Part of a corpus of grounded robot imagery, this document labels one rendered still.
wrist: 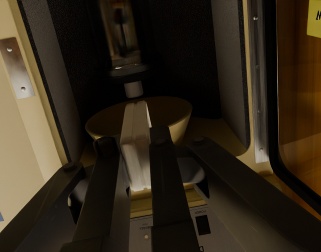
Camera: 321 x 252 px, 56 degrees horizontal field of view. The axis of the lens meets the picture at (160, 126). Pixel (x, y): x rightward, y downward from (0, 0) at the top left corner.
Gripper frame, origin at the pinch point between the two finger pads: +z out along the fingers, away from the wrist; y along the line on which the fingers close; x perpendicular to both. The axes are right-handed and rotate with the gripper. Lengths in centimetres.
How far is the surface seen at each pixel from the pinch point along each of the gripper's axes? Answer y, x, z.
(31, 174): -39, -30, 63
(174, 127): 3.2, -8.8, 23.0
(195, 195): 4.2, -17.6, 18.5
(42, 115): -13.0, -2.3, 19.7
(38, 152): -15.3, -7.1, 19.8
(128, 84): -2.4, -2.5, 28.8
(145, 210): -3.0, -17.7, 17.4
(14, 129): -39, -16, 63
